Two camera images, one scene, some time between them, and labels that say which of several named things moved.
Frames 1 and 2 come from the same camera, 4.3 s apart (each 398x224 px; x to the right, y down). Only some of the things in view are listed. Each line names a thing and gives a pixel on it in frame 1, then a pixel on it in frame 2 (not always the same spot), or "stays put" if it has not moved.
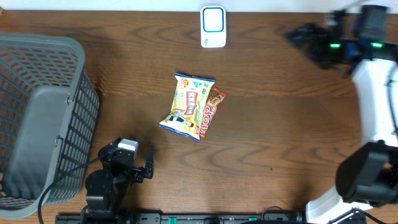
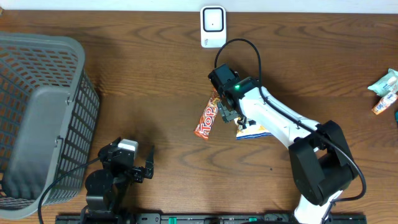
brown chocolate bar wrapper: x=217 y=98 stays put
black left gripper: x=138 y=173 stays put
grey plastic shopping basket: x=49 y=107 stays put
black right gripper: x=319 y=33 -> x=225 y=114
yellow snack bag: x=191 y=93 -> x=252 y=131
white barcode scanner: x=213 y=26 stays put
